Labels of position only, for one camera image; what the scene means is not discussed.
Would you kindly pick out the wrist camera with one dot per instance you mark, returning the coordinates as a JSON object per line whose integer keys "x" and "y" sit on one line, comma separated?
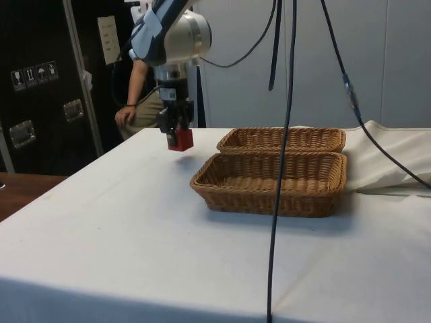
{"x": 165, "y": 72}

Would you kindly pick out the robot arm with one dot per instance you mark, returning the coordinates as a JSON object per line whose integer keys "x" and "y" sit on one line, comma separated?
{"x": 188, "y": 33}

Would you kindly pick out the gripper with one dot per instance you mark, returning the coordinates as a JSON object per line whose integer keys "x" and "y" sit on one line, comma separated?
{"x": 173, "y": 89}

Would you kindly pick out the black cabinet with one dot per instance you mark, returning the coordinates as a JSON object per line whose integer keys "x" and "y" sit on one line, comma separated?
{"x": 40, "y": 101}

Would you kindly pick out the seated person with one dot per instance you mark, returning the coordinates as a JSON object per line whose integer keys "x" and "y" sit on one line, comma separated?
{"x": 136, "y": 87}

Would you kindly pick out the wicker basket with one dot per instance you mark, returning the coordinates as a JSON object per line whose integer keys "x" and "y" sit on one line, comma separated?
{"x": 256, "y": 139}
{"x": 269, "y": 198}

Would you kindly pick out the red cube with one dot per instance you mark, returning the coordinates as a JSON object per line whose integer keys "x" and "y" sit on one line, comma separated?
{"x": 182, "y": 140}

